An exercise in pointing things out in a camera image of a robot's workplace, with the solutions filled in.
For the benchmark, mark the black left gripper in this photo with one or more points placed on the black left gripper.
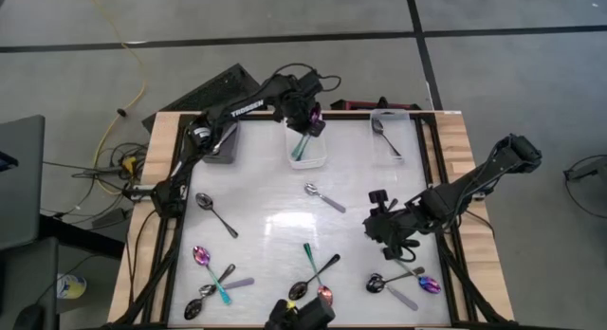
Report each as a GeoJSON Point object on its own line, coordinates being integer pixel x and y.
{"type": "Point", "coordinates": [296, 109]}

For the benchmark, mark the black perforated case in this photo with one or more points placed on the black perforated case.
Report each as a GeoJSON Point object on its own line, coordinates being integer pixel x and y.
{"type": "Point", "coordinates": [213, 90]}

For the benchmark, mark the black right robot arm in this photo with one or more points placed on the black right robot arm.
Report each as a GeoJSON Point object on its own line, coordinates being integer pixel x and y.
{"type": "Point", "coordinates": [474, 180]}

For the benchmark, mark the yellow power plug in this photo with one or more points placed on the yellow power plug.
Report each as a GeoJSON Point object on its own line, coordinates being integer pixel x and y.
{"type": "Point", "coordinates": [128, 163]}

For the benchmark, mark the dark grey plastic bin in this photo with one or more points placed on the dark grey plastic bin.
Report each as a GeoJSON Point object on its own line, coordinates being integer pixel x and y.
{"type": "Point", "coordinates": [227, 152]}

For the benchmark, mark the white and yellow roll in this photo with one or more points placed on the white and yellow roll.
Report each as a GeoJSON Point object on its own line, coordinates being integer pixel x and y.
{"type": "Point", "coordinates": [71, 287]}

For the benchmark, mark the white plastic bin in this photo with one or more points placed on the white plastic bin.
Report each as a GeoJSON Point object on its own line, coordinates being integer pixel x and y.
{"type": "Point", "coordinates": [315, 154]}

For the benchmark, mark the red and black tool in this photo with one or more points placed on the red and black tool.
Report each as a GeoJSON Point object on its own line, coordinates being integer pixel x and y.
{"type": "Point", "coordinates": [362, 104]}

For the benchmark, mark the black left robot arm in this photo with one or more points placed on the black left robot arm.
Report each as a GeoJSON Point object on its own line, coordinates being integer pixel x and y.
{"type": "Point", "coordinates": [246, 107]}

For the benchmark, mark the dark grey cabinet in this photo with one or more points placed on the dark grey cabinet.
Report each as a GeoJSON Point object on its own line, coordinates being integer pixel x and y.
{"type": "Point", "coordinates": [28, 273]}

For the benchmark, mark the clear plastic bin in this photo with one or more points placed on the clear plastic bin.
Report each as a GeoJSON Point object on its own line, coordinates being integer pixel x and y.
{"type": "Point", "coordinates": [393, 131]}

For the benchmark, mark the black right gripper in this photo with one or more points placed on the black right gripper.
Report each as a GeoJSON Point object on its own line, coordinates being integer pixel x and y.
{"type": "Point", "coordinates": [396, 223]}

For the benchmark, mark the black desk leg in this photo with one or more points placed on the black desk leg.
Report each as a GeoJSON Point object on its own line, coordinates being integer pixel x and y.
{"type": "Point", "coordinates": [80, 236]}

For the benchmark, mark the grey desk top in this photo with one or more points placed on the grey desk top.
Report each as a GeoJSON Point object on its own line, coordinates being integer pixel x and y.
{"type": "Point", "coordinates": [23, 202]}

